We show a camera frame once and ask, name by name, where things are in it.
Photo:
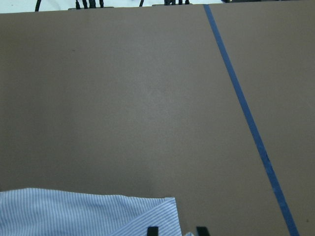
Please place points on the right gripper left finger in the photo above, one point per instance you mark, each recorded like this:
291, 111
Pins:
152, 231

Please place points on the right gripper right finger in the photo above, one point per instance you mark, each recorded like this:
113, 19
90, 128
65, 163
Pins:
202, 231

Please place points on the light blue striped shirt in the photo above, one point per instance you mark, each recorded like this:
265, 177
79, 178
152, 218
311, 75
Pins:
44, 212

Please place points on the orange black connector board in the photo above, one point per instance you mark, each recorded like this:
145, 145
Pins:
89, 4

